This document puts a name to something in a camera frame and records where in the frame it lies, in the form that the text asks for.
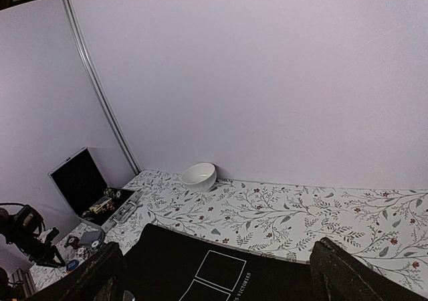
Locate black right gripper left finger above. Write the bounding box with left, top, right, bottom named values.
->
left=28, top=242, right=126, bottom=301

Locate grey playing card deck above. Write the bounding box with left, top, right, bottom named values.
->
left=79, top=230, right=105, bottom=246

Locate blue peach poker chip stack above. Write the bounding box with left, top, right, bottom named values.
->
left=76, top=246, right=90, bottom=259

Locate black poker play mat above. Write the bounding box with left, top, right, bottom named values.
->
left=124, top=224, right=315, bottom=300

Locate blue small blind button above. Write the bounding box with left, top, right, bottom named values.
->
left=66, top=260, right=80, bottom=273

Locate white ceramic bowl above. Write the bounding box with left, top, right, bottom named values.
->
left=180, top=163, right=217, bottom=193

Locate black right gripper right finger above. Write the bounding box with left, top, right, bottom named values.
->
left=310, top=237, right=426, bottom=301

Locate green poker chip stack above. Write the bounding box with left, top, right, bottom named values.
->
left=90, top=240, right=102, bottom=252

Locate left aluminium frame post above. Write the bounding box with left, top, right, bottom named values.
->
left=62, top=0, right=141, bottom=175

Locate aluminium poker case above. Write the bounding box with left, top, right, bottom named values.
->
left=48, top=147, right=142, bottom=233

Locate card box in case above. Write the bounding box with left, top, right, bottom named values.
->
left=89, top=197, right=112, bottom=213

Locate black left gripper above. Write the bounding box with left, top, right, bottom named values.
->
left=6, top=204, right=66, bottom=268

